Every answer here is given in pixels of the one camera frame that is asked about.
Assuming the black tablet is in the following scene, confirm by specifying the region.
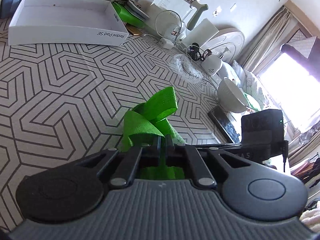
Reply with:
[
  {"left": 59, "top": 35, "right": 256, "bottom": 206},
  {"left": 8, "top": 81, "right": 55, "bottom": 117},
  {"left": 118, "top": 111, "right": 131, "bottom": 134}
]
[{"left": 207, "top": 106, "right": 243, "bottom": 143}]

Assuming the white pump bottle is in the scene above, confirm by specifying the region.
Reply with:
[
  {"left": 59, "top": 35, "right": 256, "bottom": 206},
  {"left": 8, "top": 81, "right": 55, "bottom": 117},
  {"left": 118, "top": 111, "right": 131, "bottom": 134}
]
[{"left": 201, "top": 47, "right": 230, "bottom": 77}]

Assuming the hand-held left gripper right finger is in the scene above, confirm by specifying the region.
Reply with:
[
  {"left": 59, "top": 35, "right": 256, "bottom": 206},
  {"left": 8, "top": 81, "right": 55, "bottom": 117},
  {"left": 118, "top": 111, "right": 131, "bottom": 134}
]
[{"left": 165, "top": 134, "right": 252, "bottom": 190}]

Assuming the clear plastic bag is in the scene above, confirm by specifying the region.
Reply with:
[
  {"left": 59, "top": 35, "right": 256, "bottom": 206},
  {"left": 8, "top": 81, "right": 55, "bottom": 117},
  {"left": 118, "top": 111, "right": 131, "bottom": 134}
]
[{"left": 174, "top": 54, "right": 204, "bottom": 84}]

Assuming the brown envelope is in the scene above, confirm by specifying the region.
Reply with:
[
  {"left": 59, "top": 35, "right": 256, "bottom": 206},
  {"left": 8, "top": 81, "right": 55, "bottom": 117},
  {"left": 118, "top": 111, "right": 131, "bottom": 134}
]
[{"left": 126, "top": 24, "right": 148, "bottom": 36}]

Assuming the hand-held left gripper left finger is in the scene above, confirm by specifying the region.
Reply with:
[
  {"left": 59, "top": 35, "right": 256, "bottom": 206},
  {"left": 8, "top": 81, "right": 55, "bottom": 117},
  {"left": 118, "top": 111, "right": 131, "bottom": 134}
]
[{"left": 75, "top": 135, "right": 162, "bottom": 189}]

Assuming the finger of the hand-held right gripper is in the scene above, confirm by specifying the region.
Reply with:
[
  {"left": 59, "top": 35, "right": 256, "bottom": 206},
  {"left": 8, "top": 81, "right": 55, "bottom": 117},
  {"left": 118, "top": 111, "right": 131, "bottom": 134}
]
[{"left": 192, "top": 141, "right": 244, "bottom": 149}]

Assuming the white bowl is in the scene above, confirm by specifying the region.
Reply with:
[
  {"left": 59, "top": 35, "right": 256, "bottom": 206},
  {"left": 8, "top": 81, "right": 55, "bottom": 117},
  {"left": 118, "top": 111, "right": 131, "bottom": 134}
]
[{"left": 217, "top": 77, "right": 250, "bottom": 113}]

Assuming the beige curtain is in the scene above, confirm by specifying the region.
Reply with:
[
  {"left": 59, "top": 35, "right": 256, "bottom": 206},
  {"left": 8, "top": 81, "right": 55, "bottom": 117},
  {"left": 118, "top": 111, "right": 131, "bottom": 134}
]
[{"left": 236, "top": 5, "right": 300, "bottom": 73}]

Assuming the white cardboard box lid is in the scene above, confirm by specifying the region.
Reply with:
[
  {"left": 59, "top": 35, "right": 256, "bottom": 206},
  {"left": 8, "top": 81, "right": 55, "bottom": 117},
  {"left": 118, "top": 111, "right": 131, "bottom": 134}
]
[{"left": 8, "top": 0, "right": 129, "bottom": 47}]

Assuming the grey notebook stack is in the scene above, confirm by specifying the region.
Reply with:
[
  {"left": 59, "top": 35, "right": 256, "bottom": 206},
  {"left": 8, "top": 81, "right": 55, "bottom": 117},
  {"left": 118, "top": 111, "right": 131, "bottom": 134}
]
[{"left": 126, "top": 0, "right": 150, "bottom": 20}]

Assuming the black key bunch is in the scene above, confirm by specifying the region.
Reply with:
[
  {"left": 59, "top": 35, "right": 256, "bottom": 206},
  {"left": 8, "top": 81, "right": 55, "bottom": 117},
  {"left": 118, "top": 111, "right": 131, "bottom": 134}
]
[{"left": 186, "top": 44, "right": 213, "bottom": 62}]

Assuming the white charger adapter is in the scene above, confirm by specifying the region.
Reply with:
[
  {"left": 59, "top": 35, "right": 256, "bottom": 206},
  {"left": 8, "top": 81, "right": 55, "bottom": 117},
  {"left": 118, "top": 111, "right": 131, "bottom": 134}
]
[{"left": 160, "top": 37, "right": 174, "bottom": 49}]

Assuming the white flat board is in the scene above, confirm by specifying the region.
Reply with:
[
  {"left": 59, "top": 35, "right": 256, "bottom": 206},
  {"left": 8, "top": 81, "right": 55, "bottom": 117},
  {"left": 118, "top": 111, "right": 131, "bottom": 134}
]
[{"left": 197, "top": 17, "right": 220, "bottom": 44}]

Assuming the white round appliance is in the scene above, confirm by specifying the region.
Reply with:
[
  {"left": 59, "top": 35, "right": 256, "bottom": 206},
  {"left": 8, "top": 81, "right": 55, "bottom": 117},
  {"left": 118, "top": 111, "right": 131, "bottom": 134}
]
[{"left": 204, "top": 27, "right": 244, "bottom": 63}]

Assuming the green shopping bag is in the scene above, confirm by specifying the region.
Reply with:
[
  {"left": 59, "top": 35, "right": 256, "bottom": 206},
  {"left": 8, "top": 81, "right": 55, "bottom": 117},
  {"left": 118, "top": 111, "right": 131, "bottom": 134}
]
[{"left": 121, "top": 86, "right": 187, "bottom": 180}]

